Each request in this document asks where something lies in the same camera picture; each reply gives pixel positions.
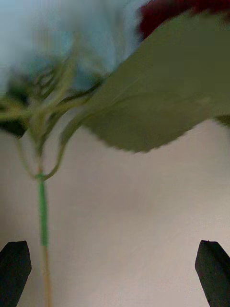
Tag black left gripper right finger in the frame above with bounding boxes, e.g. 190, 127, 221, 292
195, 239, 230, 307

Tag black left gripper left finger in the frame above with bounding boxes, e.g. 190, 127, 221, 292
0, 240, 32, 307

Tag pale blue flower green stem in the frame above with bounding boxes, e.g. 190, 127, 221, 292
0, 0, 230, 307

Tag red rose green stem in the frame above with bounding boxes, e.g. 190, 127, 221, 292
136, 0, 230, 40

